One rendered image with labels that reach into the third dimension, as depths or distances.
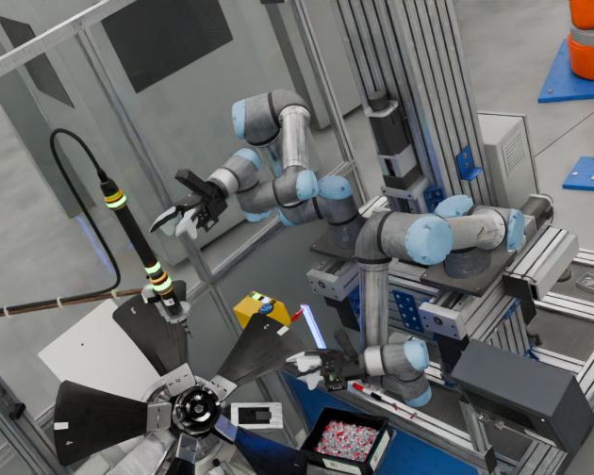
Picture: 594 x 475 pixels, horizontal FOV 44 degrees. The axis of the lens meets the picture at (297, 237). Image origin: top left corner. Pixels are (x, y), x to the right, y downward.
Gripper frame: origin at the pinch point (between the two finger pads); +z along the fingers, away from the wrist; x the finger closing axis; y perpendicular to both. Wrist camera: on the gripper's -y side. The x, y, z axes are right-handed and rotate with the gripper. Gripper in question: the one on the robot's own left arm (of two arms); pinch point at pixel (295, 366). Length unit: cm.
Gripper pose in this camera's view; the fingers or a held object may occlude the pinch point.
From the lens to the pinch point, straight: 200.7
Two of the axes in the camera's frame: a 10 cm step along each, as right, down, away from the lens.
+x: 3.4, 7.2, 6.0
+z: -9.4, 1.9, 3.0
